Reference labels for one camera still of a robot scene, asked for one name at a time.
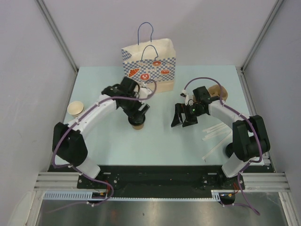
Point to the aluminium frame post right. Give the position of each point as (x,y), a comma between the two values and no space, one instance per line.
(272,15)

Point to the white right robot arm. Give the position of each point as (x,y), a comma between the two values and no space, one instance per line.
(249,136)

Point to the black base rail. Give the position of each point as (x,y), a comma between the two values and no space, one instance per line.
(170,182)

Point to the single brown paper cup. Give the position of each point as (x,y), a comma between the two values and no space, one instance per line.
(138,127)

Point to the white wrapped straw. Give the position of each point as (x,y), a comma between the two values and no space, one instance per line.
(217,146)
(216,133)
(217,129)
(215,126)

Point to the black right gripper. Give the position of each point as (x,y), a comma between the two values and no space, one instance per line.
(179,108)

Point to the stack of black cup lids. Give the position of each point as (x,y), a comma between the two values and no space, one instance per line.
(229,150)

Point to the single black cup lid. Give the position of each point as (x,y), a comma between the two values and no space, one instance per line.
(137,121)

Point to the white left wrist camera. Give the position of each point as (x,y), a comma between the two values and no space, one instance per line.
(144,92)

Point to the white wrapped straw front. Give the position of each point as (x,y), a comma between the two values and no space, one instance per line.
(217,146)

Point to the blue checkered paper bag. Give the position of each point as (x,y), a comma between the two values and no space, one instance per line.
(154,59)

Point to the aluminium frame rail right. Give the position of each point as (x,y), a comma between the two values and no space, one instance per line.
(274,183)

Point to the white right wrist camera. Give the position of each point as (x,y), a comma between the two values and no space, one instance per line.
(188,98)

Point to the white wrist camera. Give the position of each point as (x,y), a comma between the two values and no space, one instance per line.
(188,98)
(144,92)

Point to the aluminium frame post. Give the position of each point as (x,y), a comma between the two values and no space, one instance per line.
(272,15)
(56,33)

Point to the white wrapped straw back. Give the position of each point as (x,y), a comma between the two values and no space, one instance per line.
(215,126)

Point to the stack of brown paper cups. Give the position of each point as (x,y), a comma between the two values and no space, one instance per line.
(75,108)

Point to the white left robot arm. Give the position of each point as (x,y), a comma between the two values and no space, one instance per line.
(69,139)

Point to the aluminium frame post left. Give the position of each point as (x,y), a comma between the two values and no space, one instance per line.
(56,33)

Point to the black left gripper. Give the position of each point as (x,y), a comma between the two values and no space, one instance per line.
(135,111)

